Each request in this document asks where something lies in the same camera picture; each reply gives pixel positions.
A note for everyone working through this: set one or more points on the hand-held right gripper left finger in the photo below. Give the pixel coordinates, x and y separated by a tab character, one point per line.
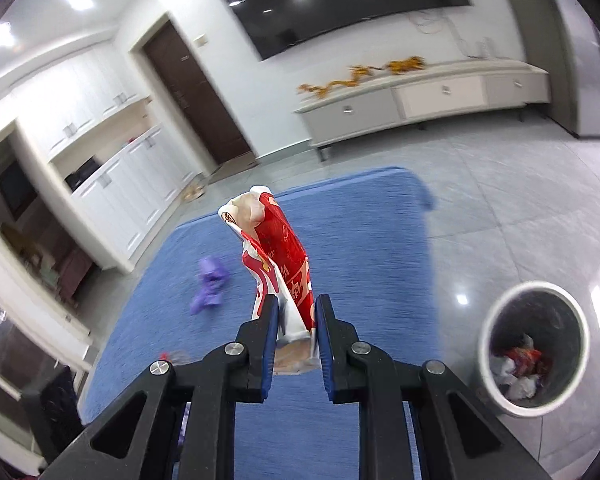
270	350

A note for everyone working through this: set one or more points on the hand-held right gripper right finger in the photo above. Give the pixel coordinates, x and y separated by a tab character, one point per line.
325	350

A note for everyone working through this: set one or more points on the red and cream paper bag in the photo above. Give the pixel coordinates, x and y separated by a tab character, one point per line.
280	245

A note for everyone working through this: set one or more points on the red snack packet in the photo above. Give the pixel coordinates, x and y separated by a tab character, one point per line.
522	357

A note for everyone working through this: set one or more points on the white waste bin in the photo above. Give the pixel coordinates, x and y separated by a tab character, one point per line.
555	320

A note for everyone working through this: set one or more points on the blue fleece blanket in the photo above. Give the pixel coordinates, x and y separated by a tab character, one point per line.
360	240

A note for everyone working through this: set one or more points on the wooden chair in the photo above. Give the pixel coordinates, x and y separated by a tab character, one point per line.
22	245

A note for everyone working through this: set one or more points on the small tan object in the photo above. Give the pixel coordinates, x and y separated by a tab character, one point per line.
194	191

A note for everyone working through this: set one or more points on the crumpled white plastic bag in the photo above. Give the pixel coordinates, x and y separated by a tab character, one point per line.
524	386

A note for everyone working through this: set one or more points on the white base cabinet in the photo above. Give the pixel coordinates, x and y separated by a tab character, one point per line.
130	185

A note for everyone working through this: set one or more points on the dark screen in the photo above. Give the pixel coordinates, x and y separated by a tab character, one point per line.
15	190

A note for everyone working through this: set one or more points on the black bag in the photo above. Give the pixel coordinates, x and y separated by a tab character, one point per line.
82	174

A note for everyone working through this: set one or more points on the grey television cabinet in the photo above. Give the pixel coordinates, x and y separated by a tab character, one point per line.
360	110

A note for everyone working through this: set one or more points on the yellow dragon decoration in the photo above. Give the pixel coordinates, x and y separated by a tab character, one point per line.
405	65
340	82

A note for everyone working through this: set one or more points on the dark brown door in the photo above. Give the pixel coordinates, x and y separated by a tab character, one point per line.
195	90

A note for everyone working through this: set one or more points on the white wall cabinet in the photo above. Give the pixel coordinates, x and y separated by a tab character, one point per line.
80	100

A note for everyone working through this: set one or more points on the wall light switch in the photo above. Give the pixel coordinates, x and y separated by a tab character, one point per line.
201	39

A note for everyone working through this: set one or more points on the black wall television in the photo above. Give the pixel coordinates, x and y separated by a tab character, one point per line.
340	5

